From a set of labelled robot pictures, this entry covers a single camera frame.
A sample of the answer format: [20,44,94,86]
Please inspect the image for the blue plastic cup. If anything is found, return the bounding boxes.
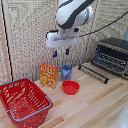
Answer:
[61,64,73,82]

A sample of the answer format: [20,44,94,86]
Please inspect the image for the black oven door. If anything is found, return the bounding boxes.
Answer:
[77,63,110,85]

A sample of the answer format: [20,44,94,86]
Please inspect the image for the red plastic bowl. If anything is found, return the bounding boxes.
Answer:
[61,80,81,96]

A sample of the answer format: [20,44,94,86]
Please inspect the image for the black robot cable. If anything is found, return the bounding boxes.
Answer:
[79,11,128,38]

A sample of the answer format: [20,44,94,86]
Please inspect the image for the red plastic shopping basket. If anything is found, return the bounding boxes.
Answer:
[0,77,54,128]

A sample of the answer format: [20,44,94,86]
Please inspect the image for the black toaster oven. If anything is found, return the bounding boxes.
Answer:
[91,37,128,80]

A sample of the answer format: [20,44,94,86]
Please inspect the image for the yellow red cardboard box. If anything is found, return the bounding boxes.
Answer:
[39,62,59,90]

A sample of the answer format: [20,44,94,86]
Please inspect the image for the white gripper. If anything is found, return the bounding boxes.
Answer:
[45,27,80,58]

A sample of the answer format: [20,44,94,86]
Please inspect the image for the woven wicker folding screen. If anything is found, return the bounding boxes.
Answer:
[0,0,128,84]

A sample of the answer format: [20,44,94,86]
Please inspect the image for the black oven tray rack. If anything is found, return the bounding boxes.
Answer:
[92,52,128,75]

